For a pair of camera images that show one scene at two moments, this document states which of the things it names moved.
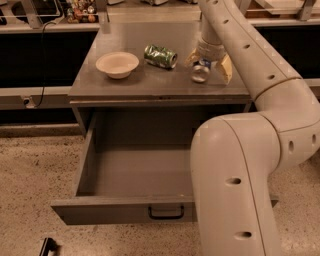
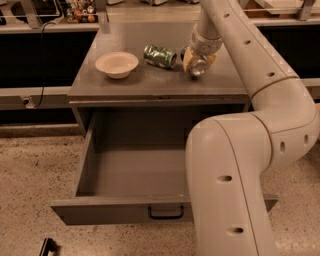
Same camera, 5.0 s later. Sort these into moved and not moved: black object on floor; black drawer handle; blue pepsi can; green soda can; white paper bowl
Moved: blue pepsi can
Not moved: white paper bowl; green soda can; black object on floor; black drawer handle
